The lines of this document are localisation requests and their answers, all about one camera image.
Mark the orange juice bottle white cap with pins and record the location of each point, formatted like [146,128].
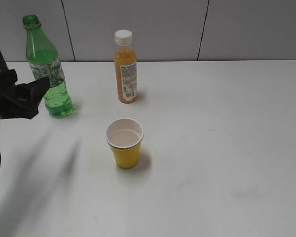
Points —
[125,61]

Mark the green sprite plastic bottle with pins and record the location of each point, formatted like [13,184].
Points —
[44,61]

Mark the yellow paper cup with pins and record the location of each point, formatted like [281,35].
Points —
[124,136]

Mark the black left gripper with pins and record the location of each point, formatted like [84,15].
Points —
[20,101]

